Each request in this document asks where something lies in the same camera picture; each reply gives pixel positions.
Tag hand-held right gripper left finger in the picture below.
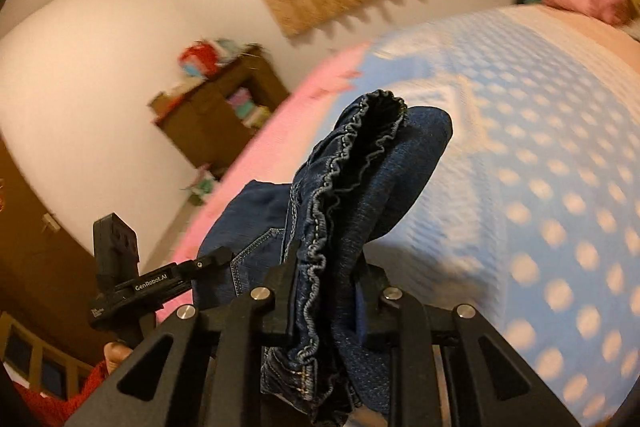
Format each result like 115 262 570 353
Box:
65 251 301 427

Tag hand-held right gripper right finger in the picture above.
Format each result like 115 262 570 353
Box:
356 263 581 427

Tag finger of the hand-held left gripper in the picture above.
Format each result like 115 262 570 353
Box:
172 246 234 283

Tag dark blue denim pants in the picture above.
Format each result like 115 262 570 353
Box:
192 89 453 427

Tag person's red-sleeved left forearm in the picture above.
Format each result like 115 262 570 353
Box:
12 357 108 427

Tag person's left hand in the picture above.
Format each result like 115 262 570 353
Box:
102 341 133 378

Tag white and green packet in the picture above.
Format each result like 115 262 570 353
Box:
182 164 218 205

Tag brown wooden door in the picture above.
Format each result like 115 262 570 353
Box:
0 137 118 358

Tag wooden framed furniture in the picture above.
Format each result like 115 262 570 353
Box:
0 311 96 400

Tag brown wooden shelf cabinet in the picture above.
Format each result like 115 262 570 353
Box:
148 47 291 180

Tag stack of pastel books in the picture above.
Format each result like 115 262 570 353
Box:
227 88 271 128

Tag pink bed sheet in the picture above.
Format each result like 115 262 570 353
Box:
155 42 376 325

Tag cardboard box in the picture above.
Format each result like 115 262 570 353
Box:
148 89 186 118

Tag blue and white patterned blanket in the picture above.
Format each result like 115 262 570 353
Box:
320 4 640 427

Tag red bag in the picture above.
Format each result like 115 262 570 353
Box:
180 42 221 75

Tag light blue bag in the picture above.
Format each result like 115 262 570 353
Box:
215 39 246 62

